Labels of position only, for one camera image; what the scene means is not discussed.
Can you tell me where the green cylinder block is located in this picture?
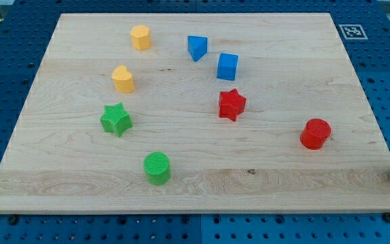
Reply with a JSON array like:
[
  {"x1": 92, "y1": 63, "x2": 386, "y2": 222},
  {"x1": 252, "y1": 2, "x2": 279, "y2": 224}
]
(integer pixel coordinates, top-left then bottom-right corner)
[{"x1": 144, "y1": 152, "x2": 171, "y2": 185}]

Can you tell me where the blue triangle block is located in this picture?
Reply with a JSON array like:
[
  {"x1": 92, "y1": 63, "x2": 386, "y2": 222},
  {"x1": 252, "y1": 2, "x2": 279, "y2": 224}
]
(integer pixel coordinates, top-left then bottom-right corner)
[{"x1": 188, "y1": 35, "x2": 208, "y2": 62}]

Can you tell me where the red star block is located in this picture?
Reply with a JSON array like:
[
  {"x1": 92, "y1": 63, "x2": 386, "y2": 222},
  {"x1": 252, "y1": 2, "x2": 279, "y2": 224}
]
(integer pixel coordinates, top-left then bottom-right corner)
[{"x1": 219, "y1": 88, "x2": 246, "y2": 122}]

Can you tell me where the yellow hexagon block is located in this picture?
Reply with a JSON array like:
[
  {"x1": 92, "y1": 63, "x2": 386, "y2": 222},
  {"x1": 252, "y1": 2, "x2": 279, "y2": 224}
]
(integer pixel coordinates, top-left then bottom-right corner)
[{"x1": 130, "y1": 25, "x2": 151, "y2": 51}]

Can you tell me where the green star block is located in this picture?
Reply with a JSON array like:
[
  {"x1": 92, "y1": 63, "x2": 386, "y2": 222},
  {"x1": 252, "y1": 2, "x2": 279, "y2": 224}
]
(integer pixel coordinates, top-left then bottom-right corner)
[{"x1": 100, "y1": 103, "x2": 132, "y2": 137}]

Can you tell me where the white fiducial marker tag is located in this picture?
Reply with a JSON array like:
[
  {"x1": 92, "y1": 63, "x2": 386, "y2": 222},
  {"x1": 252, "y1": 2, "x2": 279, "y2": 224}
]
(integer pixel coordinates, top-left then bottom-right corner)
[{"x1": 339, "y1": 24, "x2": 368, "y2": 40}]

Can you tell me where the blue cube block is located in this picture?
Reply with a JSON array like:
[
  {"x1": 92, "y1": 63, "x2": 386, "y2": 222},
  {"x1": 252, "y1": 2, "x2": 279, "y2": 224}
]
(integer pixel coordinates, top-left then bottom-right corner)
[{"x1": 217, "y1": 53, "x2": 238, "y2": 81}]

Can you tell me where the red cylinder block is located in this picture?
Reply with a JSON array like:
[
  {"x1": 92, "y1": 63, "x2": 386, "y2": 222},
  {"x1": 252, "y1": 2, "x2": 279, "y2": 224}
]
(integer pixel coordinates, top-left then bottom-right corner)
[{"x1": 300, "y1": 118, "x2": 331, "y2": 150}]

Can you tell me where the wooden board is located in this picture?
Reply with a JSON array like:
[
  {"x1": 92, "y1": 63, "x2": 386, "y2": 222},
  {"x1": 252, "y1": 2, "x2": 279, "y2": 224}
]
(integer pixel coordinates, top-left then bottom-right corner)
[{"x1": 0, "y1": 13, "x2": 390, "y2": 215}]

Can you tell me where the yellow heart block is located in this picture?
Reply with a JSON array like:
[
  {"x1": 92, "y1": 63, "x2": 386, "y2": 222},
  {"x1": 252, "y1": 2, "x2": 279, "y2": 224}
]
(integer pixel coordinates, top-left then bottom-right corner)
[{"x1": 112, "y1": 66, "x2": 135, "y2": 93}]

